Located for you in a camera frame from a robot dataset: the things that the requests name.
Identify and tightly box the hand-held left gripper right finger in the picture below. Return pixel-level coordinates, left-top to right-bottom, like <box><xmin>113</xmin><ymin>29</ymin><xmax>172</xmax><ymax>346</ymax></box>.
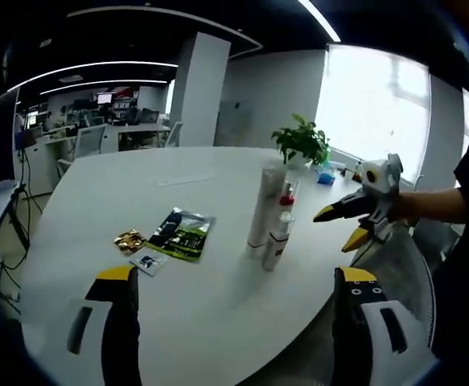
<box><xmin>332</xmin><ymin>266</ymin><xmax>436</xmax><ymax>386</ymax></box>

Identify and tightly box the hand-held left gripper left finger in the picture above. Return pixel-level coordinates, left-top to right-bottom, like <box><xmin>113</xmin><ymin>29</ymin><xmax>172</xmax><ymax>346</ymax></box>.
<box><xmin>52</xmin><ymin>265</ymin><xmax>142</xmax><ymax>386</ymax></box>

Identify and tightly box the red collar skincare pump bottle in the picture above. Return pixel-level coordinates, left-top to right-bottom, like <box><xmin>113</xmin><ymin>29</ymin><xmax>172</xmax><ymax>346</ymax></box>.
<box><xmin>278</xmin><ymin>179</ymin><xmax>302</xmax><ymax>218</ymax></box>

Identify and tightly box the small clear skincare bottle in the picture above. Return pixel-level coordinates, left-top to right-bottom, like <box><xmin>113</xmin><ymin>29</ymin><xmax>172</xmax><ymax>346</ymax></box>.
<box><xmin>261</xmin><ymin>212</ymin><xmax>296</xmax><ymax>271</ymax></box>

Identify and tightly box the white skincare tube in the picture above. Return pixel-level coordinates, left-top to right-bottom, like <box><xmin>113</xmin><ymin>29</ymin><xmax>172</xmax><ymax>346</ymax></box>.
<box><xmin>246</xmin><ymin>167</ymin><xmax>287</xmax><ymax>258</ymax></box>

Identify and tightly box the small white skincare sachet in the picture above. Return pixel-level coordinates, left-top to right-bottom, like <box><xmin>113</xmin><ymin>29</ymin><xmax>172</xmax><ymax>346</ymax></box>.
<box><xmin>129</xmin><ymin>248</ymin><xmax>169</xmax><ymax>277</ymax></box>

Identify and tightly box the gold foil skincare sachet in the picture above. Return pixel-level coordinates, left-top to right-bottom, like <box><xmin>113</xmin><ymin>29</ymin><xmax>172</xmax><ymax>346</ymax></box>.
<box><xmin>113</xmin><ymin>228</ymin><xmax>146</xmax><ymax>255</ymax></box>

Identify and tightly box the green black skincare packet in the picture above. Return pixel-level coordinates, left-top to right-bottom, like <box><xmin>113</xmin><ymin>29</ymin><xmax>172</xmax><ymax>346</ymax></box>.
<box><xmin>147</xmin><ymin>207</ymin><xmax>217</xmax><ymax>263</ymax></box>

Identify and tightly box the grey mesh office chair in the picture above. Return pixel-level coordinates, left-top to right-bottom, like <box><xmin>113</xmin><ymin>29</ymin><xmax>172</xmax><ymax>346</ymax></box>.
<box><xmin>348</xmin><ymin>224</ymin><xmax>436</xmax><ymax>351</ymax></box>

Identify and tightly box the green potted plant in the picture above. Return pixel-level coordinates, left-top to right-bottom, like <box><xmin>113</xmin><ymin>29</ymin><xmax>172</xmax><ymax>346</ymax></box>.
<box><xmin>271</xmin><ymin>113</ymin><xmax>331</xmax><ymax>170</ymax></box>

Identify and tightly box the white table socket panel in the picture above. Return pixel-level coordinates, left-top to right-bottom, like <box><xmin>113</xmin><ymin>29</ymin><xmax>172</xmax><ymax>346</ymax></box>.
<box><xmin>155</xmin><ymin>172</ymin><xmax>216</xmax><ymax>187</ymax></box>

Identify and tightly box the white mesh office chair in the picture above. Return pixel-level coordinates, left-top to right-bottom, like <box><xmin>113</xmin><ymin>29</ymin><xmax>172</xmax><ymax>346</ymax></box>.
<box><xmin>165</xmin><ymin>122</ymin><xmax>183</xmax><ymax>148</ymax></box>
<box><xmin>75</xmin><ymin>124</ymin><xmax>109</xmax><ymax>160</ymax></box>

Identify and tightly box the curved ceiling light strip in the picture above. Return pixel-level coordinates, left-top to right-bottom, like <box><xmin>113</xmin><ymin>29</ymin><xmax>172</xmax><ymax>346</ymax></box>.
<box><xmin>40</xmin><ymin>78</ymin><xmax>171</xmax><ymax>96</ymax></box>
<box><xmin>6</xmin><ymin>60</ymin><xmax>179</xmax><ymax>93</ymax></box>

